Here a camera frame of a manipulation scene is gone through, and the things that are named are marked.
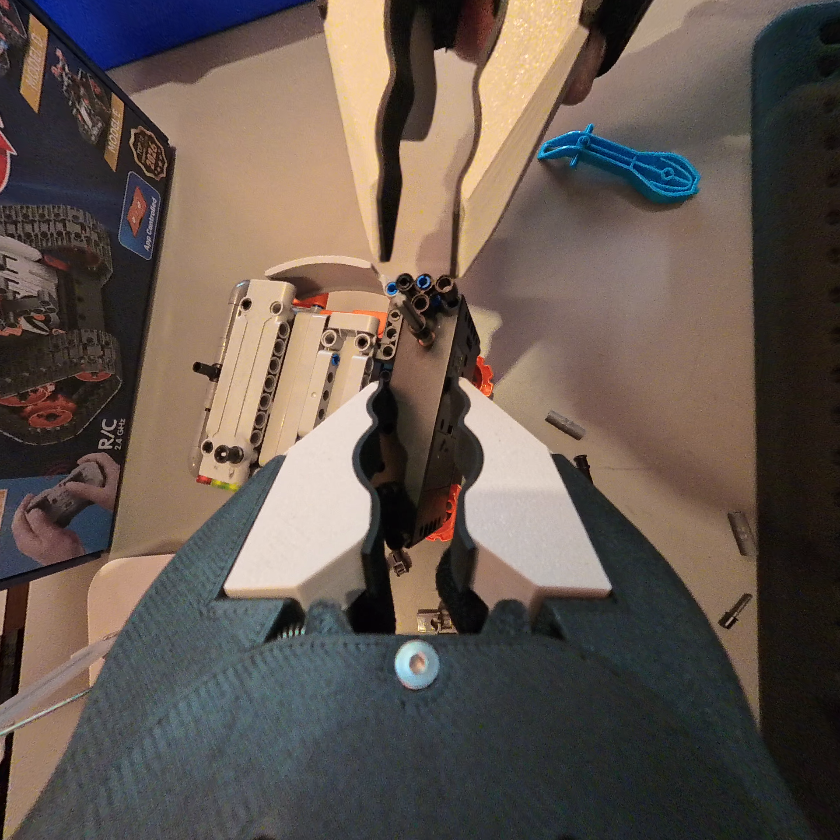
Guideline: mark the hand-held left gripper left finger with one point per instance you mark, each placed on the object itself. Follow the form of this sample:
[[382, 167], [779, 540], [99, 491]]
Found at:
[[302, 525]]

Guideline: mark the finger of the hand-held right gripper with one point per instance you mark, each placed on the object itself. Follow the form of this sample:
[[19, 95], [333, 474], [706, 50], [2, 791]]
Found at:
[[358, 79], [538, 65]]

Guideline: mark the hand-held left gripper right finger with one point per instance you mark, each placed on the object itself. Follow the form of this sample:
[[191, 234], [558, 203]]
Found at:
[[538, 525]]

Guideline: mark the building block robot vehicle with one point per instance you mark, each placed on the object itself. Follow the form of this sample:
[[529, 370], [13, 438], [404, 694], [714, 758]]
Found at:
[[262, 367]]

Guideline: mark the person's right hand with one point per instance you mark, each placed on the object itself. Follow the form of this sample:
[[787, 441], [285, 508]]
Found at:
[[584, 82]]

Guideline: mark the grey tube connector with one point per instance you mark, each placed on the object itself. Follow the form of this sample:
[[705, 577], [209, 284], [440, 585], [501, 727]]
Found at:
[[740, 533], [565, 424]]

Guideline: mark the blue brick separator tool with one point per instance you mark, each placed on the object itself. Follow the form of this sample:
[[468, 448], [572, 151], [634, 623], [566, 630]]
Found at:
[[663, 177]]

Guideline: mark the blue plastic storage bin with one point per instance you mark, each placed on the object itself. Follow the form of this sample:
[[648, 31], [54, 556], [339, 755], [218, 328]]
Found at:
[[197, 26]]

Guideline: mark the dark perforated pad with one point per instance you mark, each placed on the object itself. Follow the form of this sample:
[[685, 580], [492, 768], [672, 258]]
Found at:
[[800, 394]]

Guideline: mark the white articulated stand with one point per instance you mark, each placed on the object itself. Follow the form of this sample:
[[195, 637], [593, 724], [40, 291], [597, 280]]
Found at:
[[39, 699]]

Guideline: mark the printed robot kit box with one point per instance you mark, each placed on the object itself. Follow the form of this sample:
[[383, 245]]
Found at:
[[65, 262]]

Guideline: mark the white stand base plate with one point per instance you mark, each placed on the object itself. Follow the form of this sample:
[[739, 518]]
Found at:
[[111, 590]]

